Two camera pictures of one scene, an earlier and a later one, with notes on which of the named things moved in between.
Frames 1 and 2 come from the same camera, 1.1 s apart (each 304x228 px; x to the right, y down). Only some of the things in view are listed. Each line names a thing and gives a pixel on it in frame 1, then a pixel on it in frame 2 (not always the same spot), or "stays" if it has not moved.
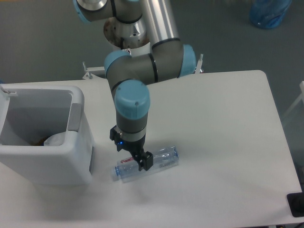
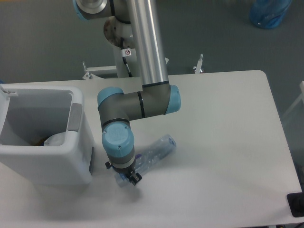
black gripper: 136,147 → 134,178
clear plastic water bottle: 128,168 → 147,158
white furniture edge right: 301,87 stays
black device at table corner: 296,202 stays
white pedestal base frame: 90,76 stays
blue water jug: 268,14 stays
